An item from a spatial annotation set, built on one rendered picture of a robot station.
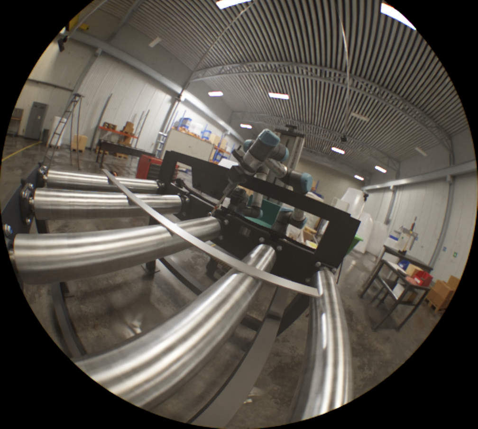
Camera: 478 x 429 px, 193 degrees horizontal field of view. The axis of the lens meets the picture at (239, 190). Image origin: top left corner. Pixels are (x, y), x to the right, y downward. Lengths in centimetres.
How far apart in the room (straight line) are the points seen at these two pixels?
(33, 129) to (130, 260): 1027
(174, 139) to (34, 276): 514
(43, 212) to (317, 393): 82
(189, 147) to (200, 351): 534
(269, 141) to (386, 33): 783
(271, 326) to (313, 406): 30
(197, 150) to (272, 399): 594
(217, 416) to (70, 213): 69
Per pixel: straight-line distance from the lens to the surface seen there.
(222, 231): 76
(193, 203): 89
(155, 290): 143
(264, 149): 51
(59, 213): 66
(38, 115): 1044
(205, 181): 83
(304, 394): 35
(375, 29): 790
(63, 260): 40
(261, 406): 128
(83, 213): 65
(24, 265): 43
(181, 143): 529
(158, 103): 1164
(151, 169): 271
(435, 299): 554
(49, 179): 94
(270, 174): 153
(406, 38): 827
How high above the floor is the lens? 115
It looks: 6 degrees down
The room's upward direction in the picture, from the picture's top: 20 degrees clockwise
